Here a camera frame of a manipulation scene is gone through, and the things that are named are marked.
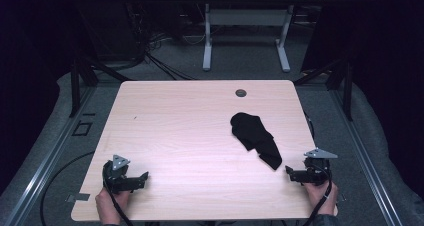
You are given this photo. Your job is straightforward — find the aluminium floor rail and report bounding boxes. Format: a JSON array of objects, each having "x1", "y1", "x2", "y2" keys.
[
  {"x1": 3, "y1": 85, "x2": 98, "y2": 226},
  {"x1": 329, "y1": 87, "x2": 404, "y2": 226}
]

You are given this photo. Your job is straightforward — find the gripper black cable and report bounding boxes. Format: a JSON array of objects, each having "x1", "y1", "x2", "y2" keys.
[
  {"x1": 103, "y1": 180, "x2": 135, "y2": 226},
  {"x1": 301, "y1": 164, "x2": 334, "y2": 226}
]

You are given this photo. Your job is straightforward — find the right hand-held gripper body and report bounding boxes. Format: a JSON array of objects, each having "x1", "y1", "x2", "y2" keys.
[{"x1": 301, "y1": 147, "x2": 339, "y2": 187}]

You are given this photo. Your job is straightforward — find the black cable on floor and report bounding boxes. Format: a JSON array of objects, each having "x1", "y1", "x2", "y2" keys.
[{"x1": 39, "y1": 150, "x2": 96, "y2": 226}]

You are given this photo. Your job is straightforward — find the bundle of floor cables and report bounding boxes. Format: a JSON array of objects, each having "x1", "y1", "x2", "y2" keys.
[{"x1": 126, "y1": 5, "x2": 208, "y2": 82}]

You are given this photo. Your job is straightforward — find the black cloth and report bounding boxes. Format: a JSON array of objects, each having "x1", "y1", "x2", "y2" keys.
[{"x1": 229, "y1": 111, "x2": 283, "y2": 171}]

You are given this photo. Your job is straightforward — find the white-legged background table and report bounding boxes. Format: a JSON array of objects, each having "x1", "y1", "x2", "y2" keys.
[{"x1": 183, "y1": 0, "x2": 330, "y2": 74}]

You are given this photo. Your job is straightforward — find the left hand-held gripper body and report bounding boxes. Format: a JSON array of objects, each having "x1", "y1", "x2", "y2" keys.
[{"x1": 102, "y1": 154, "x2": 136, "y2": 195}]

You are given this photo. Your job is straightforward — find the grey tape strip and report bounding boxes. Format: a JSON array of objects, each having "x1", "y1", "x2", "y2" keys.
[{"x1": 65, "y1": 192, "x2": 91, "y2": 203}]

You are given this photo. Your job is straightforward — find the black metal stand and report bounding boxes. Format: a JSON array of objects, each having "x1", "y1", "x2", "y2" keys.
[
  {"x1": 293, "y1": 57, "x2": 354, "y2": 122},
  {"x1": 68, "y1": 57, "x2": 133, "y2": 119}
]

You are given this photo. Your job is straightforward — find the person's left hand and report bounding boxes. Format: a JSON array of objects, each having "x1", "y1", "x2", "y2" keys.
[{"x1": 95, "y1": 187, "x2": 132, "y2": 226}]

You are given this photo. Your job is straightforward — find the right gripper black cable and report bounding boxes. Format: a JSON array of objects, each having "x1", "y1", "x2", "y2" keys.
[{"x1": 301, "y1": 164, "x2": 334, "y2": 226}]

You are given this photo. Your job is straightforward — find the person's right hand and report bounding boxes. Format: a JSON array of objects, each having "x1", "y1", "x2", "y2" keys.
[{"x1": 302, "y1": 181, "x2": 340, "y2": 217}]

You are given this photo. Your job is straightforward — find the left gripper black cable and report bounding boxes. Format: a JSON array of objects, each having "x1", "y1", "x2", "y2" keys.
[{"x1": 103, "y1": 180, "x2": 135, "y2": 226}]

